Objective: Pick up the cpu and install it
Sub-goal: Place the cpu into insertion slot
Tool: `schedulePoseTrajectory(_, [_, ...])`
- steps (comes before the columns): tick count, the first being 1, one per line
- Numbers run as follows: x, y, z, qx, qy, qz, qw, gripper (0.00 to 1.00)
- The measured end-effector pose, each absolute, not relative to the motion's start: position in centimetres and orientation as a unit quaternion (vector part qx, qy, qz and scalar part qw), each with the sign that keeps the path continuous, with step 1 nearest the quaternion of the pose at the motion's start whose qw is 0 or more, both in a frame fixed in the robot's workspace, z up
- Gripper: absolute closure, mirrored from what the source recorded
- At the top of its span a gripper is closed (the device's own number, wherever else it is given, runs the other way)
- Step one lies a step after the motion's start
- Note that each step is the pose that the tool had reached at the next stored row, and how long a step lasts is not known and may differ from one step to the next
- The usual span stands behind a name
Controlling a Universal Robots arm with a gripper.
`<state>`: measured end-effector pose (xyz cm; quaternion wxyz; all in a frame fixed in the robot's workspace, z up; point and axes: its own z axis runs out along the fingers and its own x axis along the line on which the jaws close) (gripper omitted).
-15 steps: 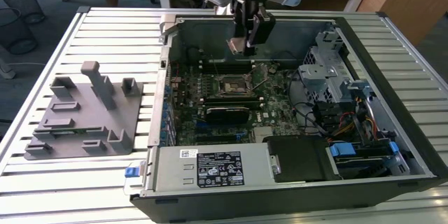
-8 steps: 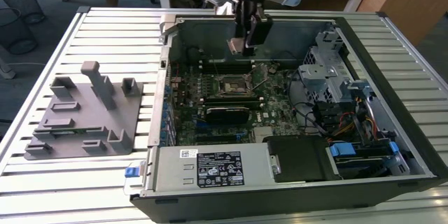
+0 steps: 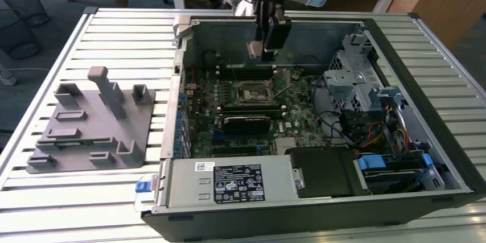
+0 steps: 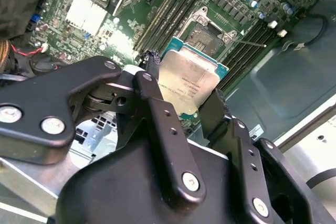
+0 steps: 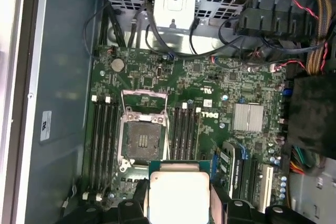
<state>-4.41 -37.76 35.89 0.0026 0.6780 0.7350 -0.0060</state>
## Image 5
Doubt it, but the silver chipset heatsink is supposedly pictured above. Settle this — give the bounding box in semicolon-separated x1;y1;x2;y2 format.
233;102;265;133

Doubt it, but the silver bracket plate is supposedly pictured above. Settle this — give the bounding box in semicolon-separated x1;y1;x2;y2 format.
153;0;197;29

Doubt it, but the green motherboard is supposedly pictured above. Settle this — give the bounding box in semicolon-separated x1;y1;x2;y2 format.
81;45;292;209

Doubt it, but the white expansion slot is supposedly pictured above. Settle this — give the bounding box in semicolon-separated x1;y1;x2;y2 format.
258;165;274;214

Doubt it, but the white sticker label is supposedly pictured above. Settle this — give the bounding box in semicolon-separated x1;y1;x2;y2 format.
38;110;53;144

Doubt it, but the yellow black cable bundle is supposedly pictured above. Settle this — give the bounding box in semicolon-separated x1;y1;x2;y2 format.
296;0;333;75

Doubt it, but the CPU socket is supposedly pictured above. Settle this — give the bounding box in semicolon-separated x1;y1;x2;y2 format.
117;111;171;172

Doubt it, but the black ribbed plastic bracket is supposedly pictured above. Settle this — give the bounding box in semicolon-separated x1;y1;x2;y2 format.
235;0;316;41

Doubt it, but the multicolour wire bundle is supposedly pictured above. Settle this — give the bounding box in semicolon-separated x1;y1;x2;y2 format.
289;144;322;175

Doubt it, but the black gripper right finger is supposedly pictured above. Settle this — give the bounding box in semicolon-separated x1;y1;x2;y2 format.
209;183;316;224

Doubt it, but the red black twisted wire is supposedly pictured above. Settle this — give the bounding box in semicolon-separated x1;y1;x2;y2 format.
270;0;330;74

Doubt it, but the silver coin battery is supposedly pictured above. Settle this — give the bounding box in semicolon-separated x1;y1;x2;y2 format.
110;58;124;72

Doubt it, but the black cable with tie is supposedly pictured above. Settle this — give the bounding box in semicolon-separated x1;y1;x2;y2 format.
128;0;152;49

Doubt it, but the silver CPU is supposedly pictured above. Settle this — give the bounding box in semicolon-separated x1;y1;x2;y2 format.
148;159;211;224

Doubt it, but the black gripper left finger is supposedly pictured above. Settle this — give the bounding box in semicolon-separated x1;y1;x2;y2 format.
56;178;150;224

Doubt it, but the silver power supply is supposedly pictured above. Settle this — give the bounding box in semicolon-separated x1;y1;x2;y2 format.
287;155;336;224

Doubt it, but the black PC case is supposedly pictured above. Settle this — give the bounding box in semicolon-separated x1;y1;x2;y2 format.
0;0;336;224

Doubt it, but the thin black cable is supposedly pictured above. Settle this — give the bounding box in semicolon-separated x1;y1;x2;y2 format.
83;0;114;58

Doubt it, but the flat black cable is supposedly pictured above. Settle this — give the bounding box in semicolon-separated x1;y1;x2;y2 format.
145;0;186;58

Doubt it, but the wire locking lever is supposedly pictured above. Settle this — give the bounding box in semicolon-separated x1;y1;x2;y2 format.
163;118;171;161

